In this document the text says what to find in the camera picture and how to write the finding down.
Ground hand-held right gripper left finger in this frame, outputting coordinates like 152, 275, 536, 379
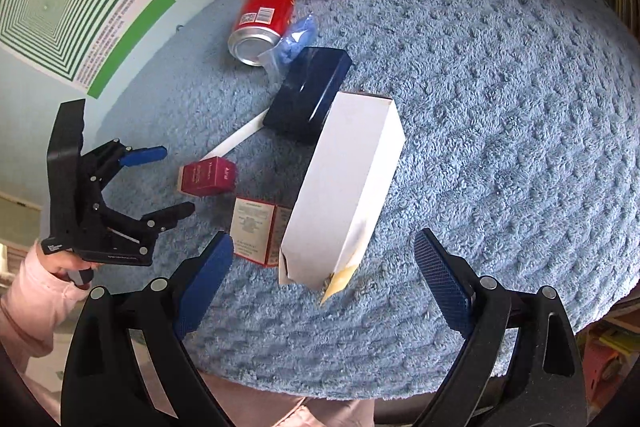
60, 231, 236, 427

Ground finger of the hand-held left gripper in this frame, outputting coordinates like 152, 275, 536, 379
97, 201, 197, 238
80, 139, 169, 188

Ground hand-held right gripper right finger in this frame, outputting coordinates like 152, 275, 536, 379
410, 228, 588, 427

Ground small dark red box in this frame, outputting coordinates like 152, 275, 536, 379
177, 157, 237, 197

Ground red and white box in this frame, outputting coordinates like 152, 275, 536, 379
231, 197, 294, 268

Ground white paper strip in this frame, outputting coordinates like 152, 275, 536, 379
200, 113, 269, 163

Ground large white carton box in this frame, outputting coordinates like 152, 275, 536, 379
277, 90, 406, 308

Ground dark blue box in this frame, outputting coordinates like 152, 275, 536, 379
262, 47, 353, 146

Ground red soda can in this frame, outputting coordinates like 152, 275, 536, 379
228, 0, 296, 67

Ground person's left forearm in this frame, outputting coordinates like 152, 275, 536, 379
0, 239, 90, 360

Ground person's left hand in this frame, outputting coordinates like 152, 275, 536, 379
49, 251, 96, 290

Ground pale cabinet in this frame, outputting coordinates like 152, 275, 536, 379
0, 191, 44, 249

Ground blue fluffy blanket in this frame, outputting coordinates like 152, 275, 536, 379
100, 0, 640, 400

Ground person's pink trousers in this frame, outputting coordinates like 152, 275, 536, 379
200, 374, 377, 427

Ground blue plastic bag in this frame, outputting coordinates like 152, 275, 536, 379
260, 14, 318, 85

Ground green striped wall poster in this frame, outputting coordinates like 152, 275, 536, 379
0, 0, 177, 100

